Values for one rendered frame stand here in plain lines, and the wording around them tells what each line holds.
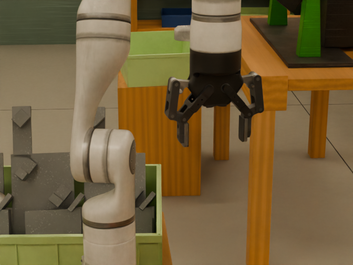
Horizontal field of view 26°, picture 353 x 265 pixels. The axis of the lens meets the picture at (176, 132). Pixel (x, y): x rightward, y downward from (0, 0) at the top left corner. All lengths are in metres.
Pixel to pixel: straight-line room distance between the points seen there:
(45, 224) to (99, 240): 0.53
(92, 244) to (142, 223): 0.50
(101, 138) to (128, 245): 0.20
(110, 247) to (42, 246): 0.36
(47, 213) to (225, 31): 0.88
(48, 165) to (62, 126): 3.52
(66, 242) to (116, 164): 0.42
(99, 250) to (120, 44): 0.35
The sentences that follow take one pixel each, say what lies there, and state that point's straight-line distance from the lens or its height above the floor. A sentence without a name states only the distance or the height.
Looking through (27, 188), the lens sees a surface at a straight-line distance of 1.89.
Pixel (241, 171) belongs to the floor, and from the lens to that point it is 4.57.
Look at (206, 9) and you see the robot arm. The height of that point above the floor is 1.50.
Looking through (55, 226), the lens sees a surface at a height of 0.90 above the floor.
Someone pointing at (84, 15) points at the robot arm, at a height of 1.46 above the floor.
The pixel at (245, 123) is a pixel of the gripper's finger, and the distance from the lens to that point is 1.15.
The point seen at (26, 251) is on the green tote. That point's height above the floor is 0.92.
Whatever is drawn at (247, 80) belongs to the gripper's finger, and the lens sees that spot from 1.14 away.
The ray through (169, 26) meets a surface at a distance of 7.44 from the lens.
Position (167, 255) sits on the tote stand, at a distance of 1.90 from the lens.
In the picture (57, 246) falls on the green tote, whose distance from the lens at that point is 1.64.
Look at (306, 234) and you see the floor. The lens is 3.83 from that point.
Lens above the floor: 1.68
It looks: 19 degrees down
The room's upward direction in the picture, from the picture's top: straight up
